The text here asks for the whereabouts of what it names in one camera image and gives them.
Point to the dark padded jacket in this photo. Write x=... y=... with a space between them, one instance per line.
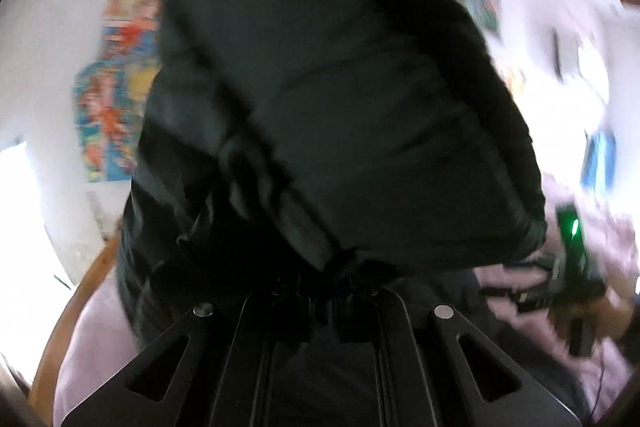
x=320 y=107

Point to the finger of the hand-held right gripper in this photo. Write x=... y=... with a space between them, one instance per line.
x=530 y=263
x=525 y=298

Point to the person's right hand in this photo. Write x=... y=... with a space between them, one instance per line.
x=611 y=314

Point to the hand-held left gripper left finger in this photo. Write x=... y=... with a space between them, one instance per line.
x=250 y=332

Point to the blue wall poster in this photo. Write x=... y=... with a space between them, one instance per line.
x=599 y=159

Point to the colourful cartoon wall poster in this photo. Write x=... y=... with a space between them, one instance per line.
x=115 y=107

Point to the pink bed sheet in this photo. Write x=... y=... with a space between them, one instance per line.
x=95 y=347

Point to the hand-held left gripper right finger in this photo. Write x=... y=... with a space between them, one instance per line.
x=396 y=332

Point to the wooden bed frame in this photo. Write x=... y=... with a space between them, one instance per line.
x=65 y=307

